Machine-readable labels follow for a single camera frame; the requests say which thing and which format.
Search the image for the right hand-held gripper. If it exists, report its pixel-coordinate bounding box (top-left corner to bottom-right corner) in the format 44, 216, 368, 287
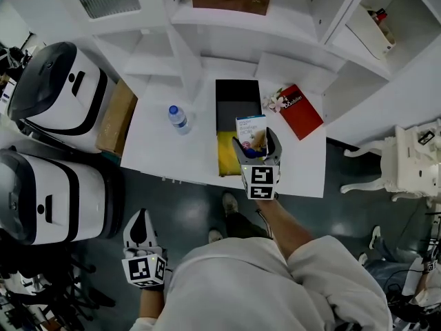
231, 126, 283, 202

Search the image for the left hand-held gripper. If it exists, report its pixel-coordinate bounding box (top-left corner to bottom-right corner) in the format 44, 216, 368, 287
121, 208, 169, 291

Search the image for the white printed product box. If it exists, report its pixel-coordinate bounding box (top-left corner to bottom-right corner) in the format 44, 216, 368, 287
235, 114, 269, 160

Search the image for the black tray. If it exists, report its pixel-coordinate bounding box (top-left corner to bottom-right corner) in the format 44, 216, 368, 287
215, 79, 263, 178

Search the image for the person's left forearm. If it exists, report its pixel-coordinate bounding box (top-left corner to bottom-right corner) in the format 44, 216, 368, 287
138, 285, 167, 324

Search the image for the person's right forearm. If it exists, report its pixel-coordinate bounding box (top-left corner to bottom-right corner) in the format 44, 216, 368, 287
254, 198, 315, 268

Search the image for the brown cardboard box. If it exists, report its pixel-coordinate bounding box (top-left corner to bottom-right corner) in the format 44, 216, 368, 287
95, 78, 139, 158

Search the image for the yellow packet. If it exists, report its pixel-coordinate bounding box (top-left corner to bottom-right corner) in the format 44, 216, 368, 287
216, 131, 243, 177

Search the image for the red book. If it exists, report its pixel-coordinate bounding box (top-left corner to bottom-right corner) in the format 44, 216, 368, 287
277, 83, 325, 141

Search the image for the person's right shoe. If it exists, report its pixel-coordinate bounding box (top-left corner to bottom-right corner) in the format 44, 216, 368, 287
222, 191, 240, 217

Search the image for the clear water bottle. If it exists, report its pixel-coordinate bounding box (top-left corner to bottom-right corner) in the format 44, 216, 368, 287
167, 104, 193, 137

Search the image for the person's right leg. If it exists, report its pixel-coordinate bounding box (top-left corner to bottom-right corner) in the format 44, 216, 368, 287
225, 211, 270, 241

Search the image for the white and black machine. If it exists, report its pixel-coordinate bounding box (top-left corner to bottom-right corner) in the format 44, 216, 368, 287
6, 41, 117, 154
0, 146, 124, 247

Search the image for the white shelf cabinet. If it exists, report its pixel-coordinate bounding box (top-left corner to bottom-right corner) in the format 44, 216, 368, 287
48, 0, 441, 148

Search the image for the black tripod stand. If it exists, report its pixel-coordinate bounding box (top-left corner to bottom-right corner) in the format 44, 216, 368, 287
0, 246, 116, 331

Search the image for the person's white hoodie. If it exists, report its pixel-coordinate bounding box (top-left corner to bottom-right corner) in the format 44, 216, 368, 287
129, 234, 393, 331

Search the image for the white plastic container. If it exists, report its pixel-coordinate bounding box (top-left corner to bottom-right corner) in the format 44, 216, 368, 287
345, 3, 398, 61

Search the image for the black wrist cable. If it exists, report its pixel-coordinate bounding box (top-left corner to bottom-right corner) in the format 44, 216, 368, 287
255, 208, 276, 241

